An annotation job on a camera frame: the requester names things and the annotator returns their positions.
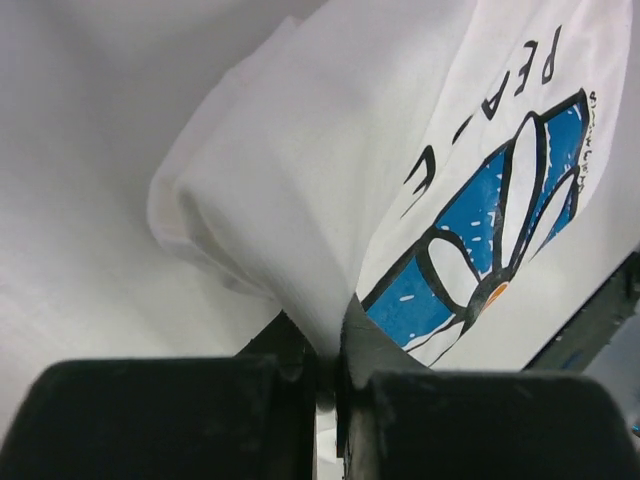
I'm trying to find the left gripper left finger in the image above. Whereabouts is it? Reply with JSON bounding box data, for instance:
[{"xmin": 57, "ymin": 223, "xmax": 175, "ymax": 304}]
[{"xmin": 1, "ymin": 315, "xmax": 317, "ymax": 479}]

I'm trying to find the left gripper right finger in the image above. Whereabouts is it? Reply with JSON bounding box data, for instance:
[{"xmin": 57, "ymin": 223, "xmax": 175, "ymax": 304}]
[{"xmin": 336, "ymin": 299, "xmax": 639, "ymax": 479}]

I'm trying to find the white t shirt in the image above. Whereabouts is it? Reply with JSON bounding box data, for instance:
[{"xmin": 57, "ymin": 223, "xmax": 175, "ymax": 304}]
[{"xmin": 147, "ymin": 1, "xmax": 633, "ymax": 365}]

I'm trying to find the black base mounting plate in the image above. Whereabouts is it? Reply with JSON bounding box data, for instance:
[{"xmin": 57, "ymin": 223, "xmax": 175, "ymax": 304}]
[{"xmin": 524, "ymin": 252, "xmax": 639, "ymax": 372}]

